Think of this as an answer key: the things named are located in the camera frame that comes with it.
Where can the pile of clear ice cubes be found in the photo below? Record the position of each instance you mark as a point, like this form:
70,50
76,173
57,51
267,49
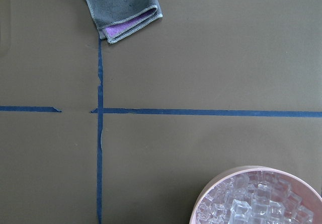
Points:
256,201

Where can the folded grey purple cloth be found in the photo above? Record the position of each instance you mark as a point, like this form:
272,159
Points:
118,19

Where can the pink bowl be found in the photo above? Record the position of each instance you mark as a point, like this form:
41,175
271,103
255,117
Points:
201,198

